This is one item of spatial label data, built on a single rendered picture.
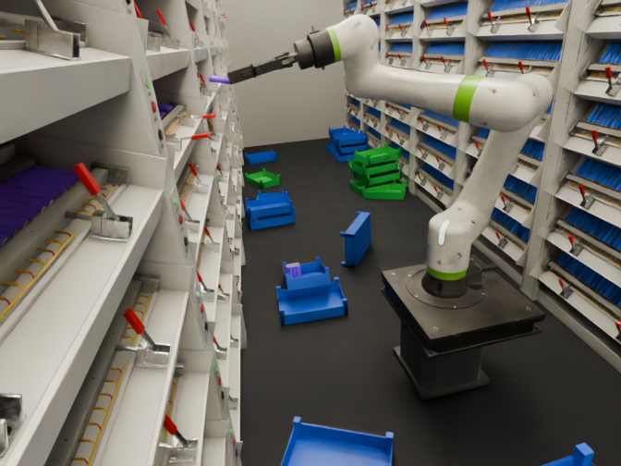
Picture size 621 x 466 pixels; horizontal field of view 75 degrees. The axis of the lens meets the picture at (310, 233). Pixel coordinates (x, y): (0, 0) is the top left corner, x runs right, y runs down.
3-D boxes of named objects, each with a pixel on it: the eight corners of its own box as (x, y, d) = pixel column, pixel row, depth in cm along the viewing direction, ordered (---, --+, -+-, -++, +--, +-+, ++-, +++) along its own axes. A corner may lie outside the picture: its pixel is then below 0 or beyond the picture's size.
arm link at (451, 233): (476, 263, 133) (483, 210, 125) (457, 286, 123) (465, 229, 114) (438, 252, 141) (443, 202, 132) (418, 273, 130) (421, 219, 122)
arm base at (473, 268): (482, 264, 143) (485, 250, 140) (509, 288, 130) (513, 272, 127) (413, 276, 139) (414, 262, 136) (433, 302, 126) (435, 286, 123)
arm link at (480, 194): (485, 233, 142) (567, 79, 110) (468, 252, 131) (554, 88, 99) (452, 215, 148) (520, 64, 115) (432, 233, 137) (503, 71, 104)
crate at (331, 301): (338, 290, 199) (337, 276, 195) (347, 315, 181) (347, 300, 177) (277, 300, 196) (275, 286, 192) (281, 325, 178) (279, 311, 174)
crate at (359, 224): (371, 243, 241) (358, 241, 244) (371, 212, 232) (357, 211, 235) (355, 268, 216) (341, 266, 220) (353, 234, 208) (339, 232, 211)
